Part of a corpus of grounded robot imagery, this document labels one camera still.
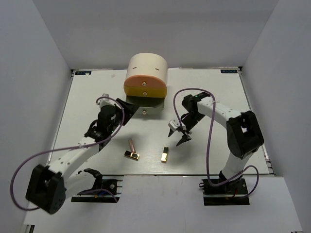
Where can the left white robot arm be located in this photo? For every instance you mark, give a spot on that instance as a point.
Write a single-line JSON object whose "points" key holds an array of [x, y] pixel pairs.
{"points": [[51, 185]]}

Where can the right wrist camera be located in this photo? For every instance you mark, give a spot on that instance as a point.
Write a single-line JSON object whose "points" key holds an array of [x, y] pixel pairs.
{"points": [[174, 125]]}

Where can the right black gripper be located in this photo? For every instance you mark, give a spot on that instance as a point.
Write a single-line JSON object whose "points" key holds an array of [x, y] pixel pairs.
{"points": [[185, 138]]}

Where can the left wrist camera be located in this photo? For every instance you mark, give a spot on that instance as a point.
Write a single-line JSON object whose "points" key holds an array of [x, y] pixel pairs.
{"points": [[104, 100]]}

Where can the rose gold lipstick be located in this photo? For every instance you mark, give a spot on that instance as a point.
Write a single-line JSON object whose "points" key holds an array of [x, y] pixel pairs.
{"points": [[131, 144]]}

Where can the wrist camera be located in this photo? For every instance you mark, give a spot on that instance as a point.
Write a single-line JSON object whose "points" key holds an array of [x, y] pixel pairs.
{"points": [[104, 100], [174, 125]]}

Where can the black gold lipstick case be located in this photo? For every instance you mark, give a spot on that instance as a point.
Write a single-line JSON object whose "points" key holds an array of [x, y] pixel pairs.
{"points": [[131, 155]]}

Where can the gold black lipstick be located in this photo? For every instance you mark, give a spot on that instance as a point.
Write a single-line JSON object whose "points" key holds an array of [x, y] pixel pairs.
{"points": [[164, 155]]}

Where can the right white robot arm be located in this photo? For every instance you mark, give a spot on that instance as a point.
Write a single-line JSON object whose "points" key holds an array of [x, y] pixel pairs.
{"points": [[243, 133]]}

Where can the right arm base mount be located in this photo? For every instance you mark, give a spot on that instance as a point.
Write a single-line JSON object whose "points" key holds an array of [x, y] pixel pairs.
{"points": [[229, 194]]}

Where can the round beige orange organizer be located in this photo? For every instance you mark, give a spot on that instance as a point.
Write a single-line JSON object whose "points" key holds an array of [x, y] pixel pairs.
{"points": [[145, 84]]}

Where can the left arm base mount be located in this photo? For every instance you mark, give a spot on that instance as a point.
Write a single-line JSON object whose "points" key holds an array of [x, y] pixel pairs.
{"points": [[109, 192]]}

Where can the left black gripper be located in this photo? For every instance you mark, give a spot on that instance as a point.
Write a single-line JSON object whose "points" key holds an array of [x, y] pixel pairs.
{"points": [[129, 109]]}

